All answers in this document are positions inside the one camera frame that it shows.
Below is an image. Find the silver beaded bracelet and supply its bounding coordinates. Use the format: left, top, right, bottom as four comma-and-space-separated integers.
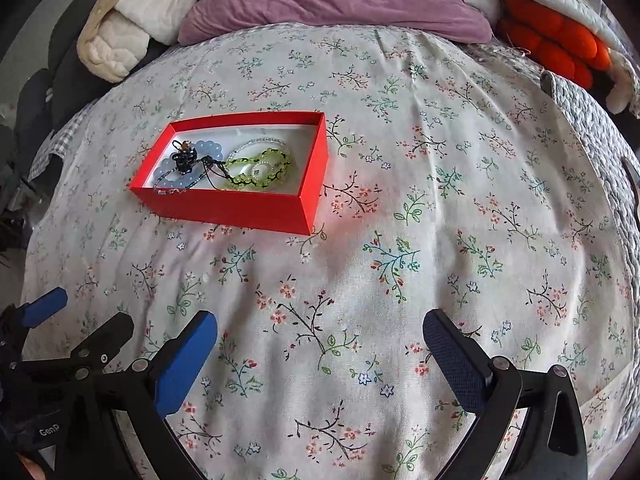
230, 136, 292, 161

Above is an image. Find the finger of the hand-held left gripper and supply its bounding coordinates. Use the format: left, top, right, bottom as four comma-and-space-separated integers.
0, 287, 68, 361
15, 312, 136, 386

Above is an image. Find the black chair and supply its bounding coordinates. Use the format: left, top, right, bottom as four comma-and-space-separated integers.
15, 0, 168, 133

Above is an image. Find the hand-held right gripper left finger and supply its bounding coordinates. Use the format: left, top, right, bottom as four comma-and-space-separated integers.
95, 310, 218, 480

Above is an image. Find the light blue bead bracelet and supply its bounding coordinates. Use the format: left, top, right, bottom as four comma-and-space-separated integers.
152, 139, 223, 196

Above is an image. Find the grey quilted floral cover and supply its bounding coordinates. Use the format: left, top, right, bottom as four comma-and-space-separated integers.
540, 67, 640, 241

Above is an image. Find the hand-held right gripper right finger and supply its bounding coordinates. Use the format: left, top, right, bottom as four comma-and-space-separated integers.
422, 308, 588, 480

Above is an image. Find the green bead bracelet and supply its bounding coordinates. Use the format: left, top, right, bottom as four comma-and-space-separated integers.
222, 146, 296, 192

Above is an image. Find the orange knot cushion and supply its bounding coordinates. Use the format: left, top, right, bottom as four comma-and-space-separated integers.
495, 0, 613, 88

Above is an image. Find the white quilted blanket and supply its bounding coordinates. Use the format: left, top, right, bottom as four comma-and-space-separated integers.
115, 0, 216, 43

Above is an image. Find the cream quilted blanket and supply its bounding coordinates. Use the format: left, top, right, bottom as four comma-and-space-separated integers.
77, 0, 241, 83

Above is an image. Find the floral bed sheet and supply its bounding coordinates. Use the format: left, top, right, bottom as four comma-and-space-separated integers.
22, 22, 640, 480

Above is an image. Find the checked sheet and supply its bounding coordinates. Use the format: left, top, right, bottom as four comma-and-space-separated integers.
27, 105, 101, 181

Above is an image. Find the red cardboard box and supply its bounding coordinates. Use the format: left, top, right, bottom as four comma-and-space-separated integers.
129, 110, 331, 237

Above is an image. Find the black rhinestone ring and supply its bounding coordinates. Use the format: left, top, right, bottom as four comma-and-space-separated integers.
169, 147, 201, 175

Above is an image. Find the thin beaded chain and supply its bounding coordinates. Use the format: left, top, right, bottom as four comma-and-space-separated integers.
152, 170, 221, 197

